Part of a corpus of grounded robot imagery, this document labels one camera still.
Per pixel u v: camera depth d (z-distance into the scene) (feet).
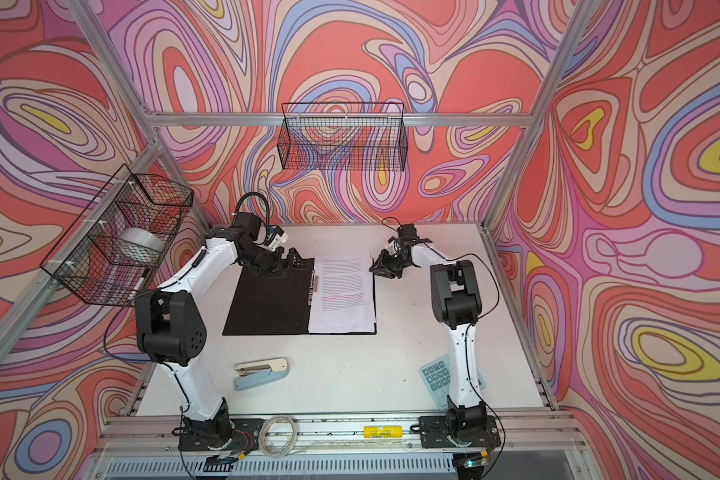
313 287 3.32
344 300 3.22
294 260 2.67
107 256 2.40
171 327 1.62
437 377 2.67
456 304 2.02
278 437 2.45
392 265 3.07
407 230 2.97
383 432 2.38
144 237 2.42
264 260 2.56
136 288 2.36
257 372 2.66
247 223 2.42
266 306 3.13
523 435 2.48
